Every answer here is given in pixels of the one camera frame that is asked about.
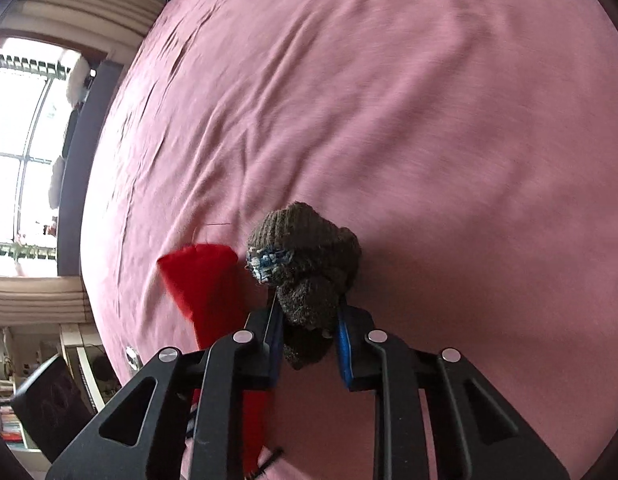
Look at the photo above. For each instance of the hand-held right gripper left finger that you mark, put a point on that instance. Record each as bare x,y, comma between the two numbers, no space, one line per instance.
276,350

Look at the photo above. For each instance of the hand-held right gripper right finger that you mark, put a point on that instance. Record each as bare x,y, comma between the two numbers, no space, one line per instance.
343,355

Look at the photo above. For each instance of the dark green knitted sock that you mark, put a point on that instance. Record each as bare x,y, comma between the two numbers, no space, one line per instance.
309,245

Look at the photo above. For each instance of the red cloth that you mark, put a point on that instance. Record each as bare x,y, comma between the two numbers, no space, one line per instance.
209,280

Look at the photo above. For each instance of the beige pleated blind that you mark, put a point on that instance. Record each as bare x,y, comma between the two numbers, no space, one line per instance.
34,302

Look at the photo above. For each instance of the bed with pink sheet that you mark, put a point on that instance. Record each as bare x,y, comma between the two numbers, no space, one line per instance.
389,110

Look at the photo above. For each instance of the cluttered bookshelf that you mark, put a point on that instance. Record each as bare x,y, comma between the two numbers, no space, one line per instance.
6,410

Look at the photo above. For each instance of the barred bright window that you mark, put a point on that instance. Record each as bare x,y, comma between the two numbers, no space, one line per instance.
24,150

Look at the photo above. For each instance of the white fluffy duster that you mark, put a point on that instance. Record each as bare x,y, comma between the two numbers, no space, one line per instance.
79,80

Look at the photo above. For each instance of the beige pleated curtain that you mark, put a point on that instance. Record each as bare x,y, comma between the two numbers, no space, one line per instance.
89,0

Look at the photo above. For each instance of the dark grey window post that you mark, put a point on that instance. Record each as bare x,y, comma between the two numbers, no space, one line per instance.
84,170

